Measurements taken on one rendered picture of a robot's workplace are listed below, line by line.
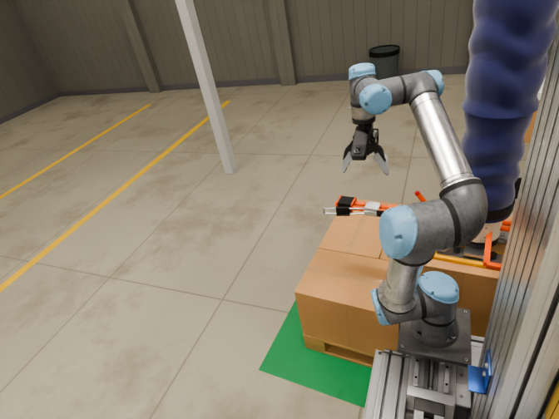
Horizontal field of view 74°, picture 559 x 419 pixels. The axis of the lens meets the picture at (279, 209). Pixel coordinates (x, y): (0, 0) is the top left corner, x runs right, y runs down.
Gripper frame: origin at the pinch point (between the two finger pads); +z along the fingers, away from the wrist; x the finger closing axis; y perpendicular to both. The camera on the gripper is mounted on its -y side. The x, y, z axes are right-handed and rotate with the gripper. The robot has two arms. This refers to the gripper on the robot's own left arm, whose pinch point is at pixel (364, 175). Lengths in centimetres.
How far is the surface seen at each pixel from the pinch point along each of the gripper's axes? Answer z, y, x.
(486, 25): -37, 31, -32
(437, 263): 57, 23, -25
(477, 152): 5.4, 28.9, -34.5
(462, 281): 63, 20, -36
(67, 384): 152, -48, 199
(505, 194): 24, 30, -46
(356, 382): 151, 10, 13
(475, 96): -14.6, 31.6, -31.4
